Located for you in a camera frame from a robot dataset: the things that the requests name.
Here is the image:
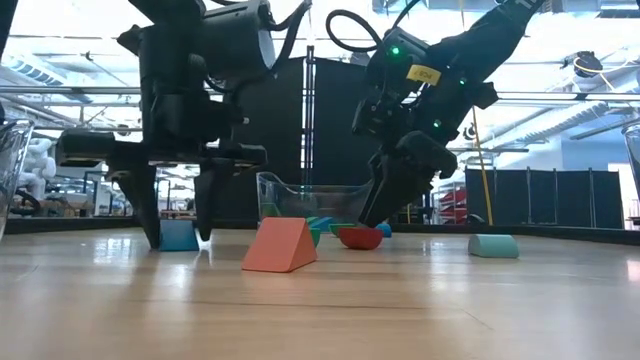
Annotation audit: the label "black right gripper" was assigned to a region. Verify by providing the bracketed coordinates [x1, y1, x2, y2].
[351, 88, 460, 230]

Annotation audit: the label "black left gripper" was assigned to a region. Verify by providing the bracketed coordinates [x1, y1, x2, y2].
[53, 91, 270, 251]

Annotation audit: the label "blue wedge block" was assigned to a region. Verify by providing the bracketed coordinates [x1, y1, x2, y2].
[158, 219, 201, 253]

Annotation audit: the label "red half-cylinder block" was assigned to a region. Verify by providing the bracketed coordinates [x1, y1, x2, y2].
[337, 226, 385, 252]

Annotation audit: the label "light cyan half-cylinder block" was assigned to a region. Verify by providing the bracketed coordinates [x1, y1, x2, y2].
[467, 233, 521, 260]

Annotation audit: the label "black perforated computer box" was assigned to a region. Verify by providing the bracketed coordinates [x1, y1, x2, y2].
[399, 197, 432, 225]

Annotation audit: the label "red storage shelf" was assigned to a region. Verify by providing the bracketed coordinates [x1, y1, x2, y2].
[432, 185, 469, 222]

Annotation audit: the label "clear plastic bin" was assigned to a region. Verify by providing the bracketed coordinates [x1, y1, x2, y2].
[255, 171, 381, 232]

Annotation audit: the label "orange triangular prism block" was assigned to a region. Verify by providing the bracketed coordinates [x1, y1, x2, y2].
[240, 216, 319, 275]

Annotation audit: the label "black folding partition panel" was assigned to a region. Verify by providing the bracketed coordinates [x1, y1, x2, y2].
[213, 44, 401, 225]

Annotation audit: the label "black room divider panels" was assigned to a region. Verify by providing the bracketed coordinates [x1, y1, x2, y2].
[463, 166, 626, 231]

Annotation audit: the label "thick yellow cable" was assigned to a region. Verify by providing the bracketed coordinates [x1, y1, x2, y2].
[469, 107, 495, 227]

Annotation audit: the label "black table frame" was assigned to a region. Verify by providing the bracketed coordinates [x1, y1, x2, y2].
[0, 215, 640, 247]

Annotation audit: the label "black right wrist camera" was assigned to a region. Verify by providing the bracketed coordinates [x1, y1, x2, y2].
[366, 27, 444, 96]

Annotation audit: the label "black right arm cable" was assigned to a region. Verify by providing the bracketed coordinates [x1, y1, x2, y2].
[324, 8, 401, 54]

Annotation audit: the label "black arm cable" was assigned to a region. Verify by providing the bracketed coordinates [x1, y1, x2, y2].
[324, 8, 401, 54]
[264, 0, 314, 32]

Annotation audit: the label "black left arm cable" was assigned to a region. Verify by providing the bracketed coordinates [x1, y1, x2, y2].
[264, 0, 314, 32]

